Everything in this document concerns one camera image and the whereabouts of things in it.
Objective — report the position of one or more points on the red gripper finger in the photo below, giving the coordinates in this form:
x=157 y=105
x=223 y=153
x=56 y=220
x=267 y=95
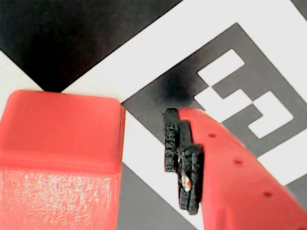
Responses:
x=239 y=191

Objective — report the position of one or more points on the red cube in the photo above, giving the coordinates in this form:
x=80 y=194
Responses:
x=60 y=143

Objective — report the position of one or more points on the black white marker board mat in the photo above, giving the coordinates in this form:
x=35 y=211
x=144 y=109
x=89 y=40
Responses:
x=168 y=36

